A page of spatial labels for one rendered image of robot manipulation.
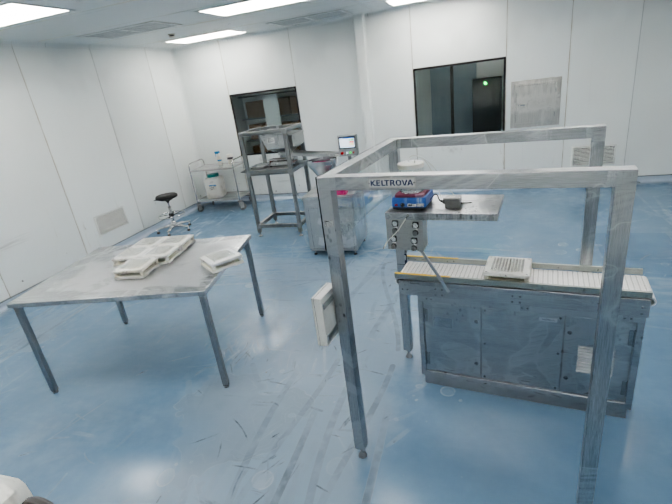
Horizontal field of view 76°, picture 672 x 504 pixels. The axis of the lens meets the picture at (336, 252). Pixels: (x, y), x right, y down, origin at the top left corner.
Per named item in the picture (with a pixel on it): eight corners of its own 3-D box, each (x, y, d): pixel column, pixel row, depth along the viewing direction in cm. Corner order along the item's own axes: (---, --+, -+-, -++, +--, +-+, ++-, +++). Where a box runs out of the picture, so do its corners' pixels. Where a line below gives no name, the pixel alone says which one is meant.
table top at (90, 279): (7, 308, 309) (5, 304, 308) (100, 250, 411) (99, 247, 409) (205, 295, 288) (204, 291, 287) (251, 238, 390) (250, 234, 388)
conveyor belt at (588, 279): (395, 284, 273) (395, 277, 271) (406, 267, 294) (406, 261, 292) (655, 307, 215) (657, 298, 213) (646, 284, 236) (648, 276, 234)
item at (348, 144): (342, 187, 535) (336, 136, 512) (344, 185, 544) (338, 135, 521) (360, 186, 528) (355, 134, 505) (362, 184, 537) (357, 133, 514)
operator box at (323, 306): (318, 345, 210) (310, 298, 200) (332, 327, 224) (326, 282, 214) (329, 347, 207) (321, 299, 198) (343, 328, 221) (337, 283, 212)
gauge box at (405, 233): (387, 249, 260) (385, 217, 253) (393, 242, 269) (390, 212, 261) (423, 251, 251) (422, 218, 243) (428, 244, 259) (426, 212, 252)
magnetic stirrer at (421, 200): (391, 211, 253) (390, 196, 250) (401, 200, 270) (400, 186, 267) (425, 211, 244) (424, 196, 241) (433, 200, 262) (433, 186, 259)
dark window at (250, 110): (241, 155, 830) (229, 95, 789) (241, 155, 831) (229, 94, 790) (305, 150, 789) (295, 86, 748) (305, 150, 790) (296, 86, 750)
